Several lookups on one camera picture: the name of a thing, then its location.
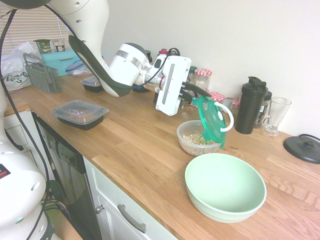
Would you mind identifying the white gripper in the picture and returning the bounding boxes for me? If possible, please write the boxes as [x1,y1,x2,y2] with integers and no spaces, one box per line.
[155,55,211,117]

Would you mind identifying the green round container lid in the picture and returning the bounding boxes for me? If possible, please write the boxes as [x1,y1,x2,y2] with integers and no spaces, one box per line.
[191,96,235,151]

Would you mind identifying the tall jar red gingham lid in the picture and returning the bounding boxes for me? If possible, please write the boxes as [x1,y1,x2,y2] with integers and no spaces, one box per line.
[194,68,213,93]

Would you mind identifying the glass jar green lid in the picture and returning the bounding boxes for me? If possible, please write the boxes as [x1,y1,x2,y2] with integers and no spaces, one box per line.
[187,65,198,85]

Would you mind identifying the white round lid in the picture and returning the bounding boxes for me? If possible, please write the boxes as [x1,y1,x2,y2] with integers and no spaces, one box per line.
[221,97,233,112]

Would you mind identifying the clear food container with cereal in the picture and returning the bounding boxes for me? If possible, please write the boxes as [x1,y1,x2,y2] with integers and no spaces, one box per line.
[176,119,224,157]

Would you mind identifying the black takeout container clear lid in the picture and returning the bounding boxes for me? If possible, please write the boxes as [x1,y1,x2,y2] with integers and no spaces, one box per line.
[79,76,105,93]
[51,99,110,131]

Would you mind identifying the black shaker bottle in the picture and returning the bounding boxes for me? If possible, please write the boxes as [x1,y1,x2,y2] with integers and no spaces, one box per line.
[234,76,268,135]

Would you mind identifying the dark labelled bottle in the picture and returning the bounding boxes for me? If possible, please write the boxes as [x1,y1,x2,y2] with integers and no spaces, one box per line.
[253,91,273,129]

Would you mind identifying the tall glass mug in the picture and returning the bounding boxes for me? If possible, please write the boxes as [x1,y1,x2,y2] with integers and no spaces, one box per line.
[261,96,293,137]

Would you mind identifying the mint green bowl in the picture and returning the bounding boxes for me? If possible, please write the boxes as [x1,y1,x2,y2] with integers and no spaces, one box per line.
[184,152,267,224]

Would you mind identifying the clear zip bag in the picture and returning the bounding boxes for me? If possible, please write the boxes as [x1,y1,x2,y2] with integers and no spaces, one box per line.
[65,59,93,77]

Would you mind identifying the black kettle base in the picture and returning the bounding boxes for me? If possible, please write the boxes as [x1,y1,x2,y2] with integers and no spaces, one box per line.
[282,134,320,165]

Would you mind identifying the teal box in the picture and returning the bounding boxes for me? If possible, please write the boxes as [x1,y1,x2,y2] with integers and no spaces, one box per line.
[39,47,86,76]

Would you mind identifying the brown yogurt cup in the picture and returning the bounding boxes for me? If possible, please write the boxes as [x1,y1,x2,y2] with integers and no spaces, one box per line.
[51,39,67,53]

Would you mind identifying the white kitchen cabinet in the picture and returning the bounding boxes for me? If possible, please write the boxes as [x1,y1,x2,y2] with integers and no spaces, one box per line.
[83,157,177,240]

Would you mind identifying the grey cutlery basket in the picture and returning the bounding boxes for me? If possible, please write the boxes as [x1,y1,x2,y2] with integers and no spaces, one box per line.
[22,52,63,94]

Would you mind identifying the black dishwasher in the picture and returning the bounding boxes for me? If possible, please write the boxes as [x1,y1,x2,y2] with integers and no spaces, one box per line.
[32,112,103,240]

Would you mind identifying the green yogurt cup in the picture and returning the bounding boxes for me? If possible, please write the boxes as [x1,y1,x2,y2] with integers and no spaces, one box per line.
[33,39,52,54]

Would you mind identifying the window blind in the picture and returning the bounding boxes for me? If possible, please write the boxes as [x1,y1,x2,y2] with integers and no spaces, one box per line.
[0,6,70,55]

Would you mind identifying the white plastic shopping bag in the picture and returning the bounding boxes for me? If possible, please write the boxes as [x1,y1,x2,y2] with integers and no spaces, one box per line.
[0,41,42,92]

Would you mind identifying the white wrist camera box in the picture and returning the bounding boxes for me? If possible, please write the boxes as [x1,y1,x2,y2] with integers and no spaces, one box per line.
[152,55,167,75]

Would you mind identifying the black kettle base cord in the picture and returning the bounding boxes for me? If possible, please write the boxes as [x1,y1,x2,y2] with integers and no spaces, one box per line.
[298,133,320,141]

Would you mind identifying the metal drawer handle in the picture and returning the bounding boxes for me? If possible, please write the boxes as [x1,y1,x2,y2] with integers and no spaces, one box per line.
[117,204,147,234]

